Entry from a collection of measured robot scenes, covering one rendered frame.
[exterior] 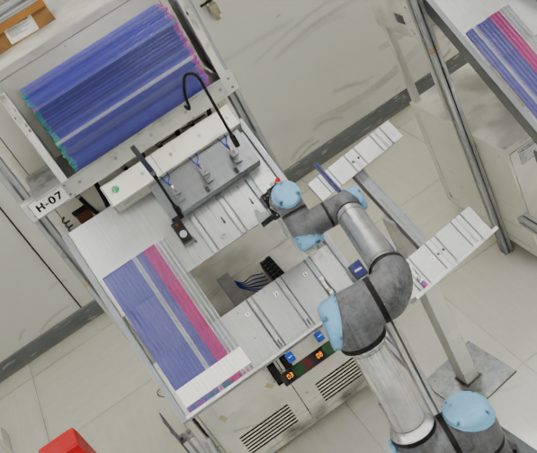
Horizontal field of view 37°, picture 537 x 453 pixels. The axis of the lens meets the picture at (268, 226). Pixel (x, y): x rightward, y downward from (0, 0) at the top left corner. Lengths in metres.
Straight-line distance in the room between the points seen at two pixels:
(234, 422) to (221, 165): 0.97
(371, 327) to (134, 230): 1.05
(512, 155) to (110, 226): 1.46
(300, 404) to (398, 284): 1.33
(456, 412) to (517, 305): 1.34
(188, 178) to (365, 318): 0.98
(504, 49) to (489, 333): 1.10
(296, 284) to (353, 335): 0.73
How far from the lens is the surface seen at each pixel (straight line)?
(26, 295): 4.42
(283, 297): 2.54
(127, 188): 2.60
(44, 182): 2.62
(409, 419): 2.00
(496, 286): 3.44
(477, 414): 2.05
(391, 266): 1.87
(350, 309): 1.82
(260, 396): 3.00
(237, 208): 2.61
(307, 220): 2.15
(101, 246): 2.65
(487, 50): 2.85
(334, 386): 3.13
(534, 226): 3.15
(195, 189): 2.58
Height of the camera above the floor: 2.36
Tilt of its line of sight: 33 degrees down
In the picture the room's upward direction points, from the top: 30 degrees counter-clockwise
